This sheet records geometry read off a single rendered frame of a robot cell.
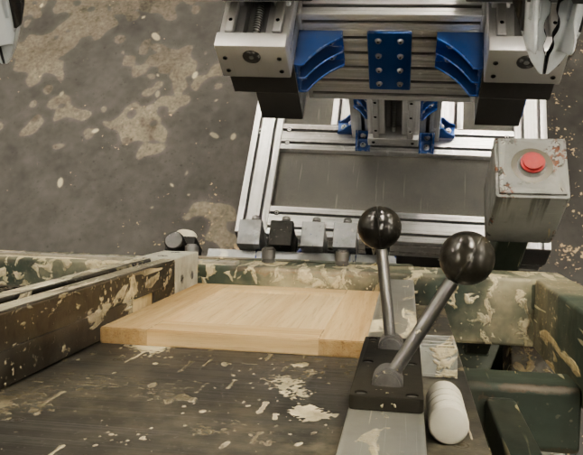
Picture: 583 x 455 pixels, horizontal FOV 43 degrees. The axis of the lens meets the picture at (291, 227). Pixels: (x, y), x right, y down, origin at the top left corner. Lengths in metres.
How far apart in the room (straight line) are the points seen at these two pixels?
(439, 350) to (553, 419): 0.21
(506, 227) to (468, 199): 0.73
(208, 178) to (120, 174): 0.31
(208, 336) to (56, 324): 0.17
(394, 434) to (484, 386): 0.45
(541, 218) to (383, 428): 0.92
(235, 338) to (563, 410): 0.38
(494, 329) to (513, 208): 0.21
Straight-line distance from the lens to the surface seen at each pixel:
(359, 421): 0.48
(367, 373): 0.56
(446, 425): 0.57
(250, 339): 0.84
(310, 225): 1.43
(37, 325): 0.76
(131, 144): 2.60
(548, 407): 0.92
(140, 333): 0.88
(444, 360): 0.76
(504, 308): 1.24
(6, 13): 1.03
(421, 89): 1.65
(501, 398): 0.91
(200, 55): 2.76
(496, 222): 1.35
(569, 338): 0.99
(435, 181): 2.12
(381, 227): 0.63
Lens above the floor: 2.02
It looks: 61 degrees down
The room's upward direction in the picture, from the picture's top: 15 degrees counter-clockwise
